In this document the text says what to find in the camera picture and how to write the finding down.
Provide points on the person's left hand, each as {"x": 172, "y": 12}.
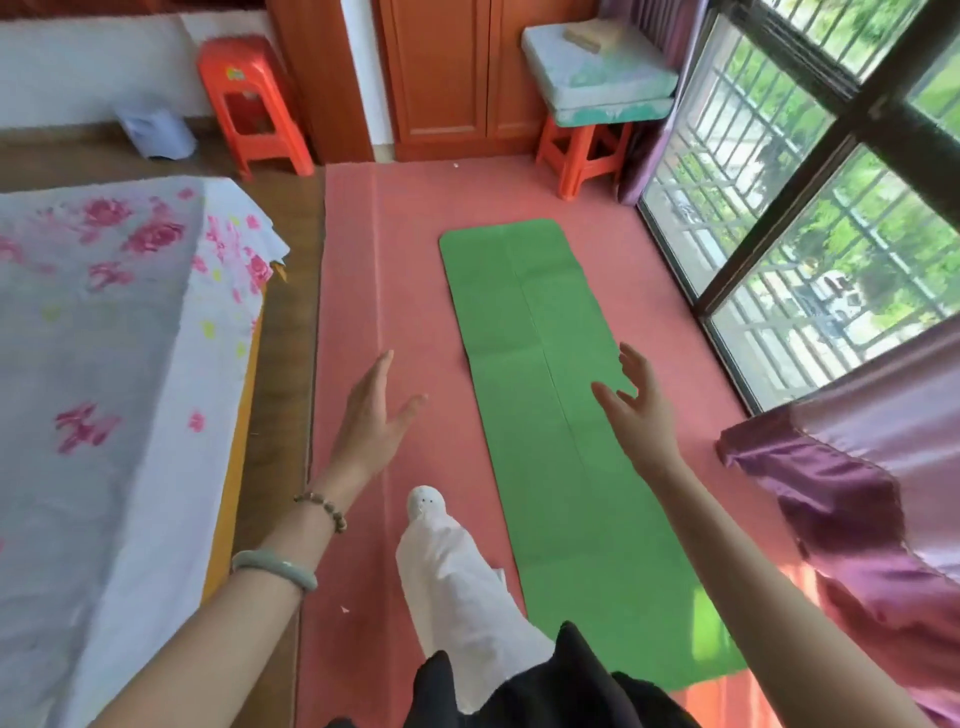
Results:
{"x": 367, "y": 439}

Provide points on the person's right hand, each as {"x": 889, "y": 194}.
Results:
{"x": 646, "y": 431}

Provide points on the person's right thumb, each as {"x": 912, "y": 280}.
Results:
{"x": 611, "y": 403}

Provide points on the person's left thumb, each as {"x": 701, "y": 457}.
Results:
{"x": 411, "y": 414}

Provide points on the person's right forearm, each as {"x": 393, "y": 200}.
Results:
{"x": 757, "y": 600}

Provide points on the person's left forearm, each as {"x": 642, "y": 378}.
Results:
{"x": 240, "y": 622}

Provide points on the green yoga mat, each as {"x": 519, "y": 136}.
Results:
{"x": 555, "y": 465}

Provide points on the person's white shoe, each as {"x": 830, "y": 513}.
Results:
{"x": 427, "y": 504}

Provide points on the pink floor mat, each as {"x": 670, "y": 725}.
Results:
{"x": 367, "y": 300}

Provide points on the person's white trouser leg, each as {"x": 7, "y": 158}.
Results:
{"x": 465, "y": 607}

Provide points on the pale green jade bangle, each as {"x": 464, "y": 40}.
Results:
{"x": 274, "y": 564}

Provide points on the red plastic stool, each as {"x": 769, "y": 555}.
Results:
{"x": 251, "y": 105}
{"x": 577, "y": 154}

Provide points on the white metal window grille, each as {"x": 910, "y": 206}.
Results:
{"x": 847, "y": 300}

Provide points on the purple satin curtain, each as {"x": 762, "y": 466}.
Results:
{"x": 885, "y": 487}
{"x": 664, "y": 90}

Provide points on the person's black top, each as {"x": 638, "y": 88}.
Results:
{"x": 555, "y": 690}

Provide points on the white floral bed sheet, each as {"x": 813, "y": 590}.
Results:
{"x": 90, "y": 420}

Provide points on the pale green folded cushion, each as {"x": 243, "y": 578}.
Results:
{"x": 600, "y": 82}

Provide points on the brown wooden wardrobe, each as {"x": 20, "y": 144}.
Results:
{"x": 450, "y": 75}

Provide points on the tan wooden block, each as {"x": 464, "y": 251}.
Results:
{"x": 592, "y": 36}

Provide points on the white waste bin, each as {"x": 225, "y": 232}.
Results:
{"x": 157, "y": 131}

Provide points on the yellow wooden bed frame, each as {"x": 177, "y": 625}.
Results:
{"x": 232, "y": 465}

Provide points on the dark window frame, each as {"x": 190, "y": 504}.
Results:
{"x": 810, "y": 187}

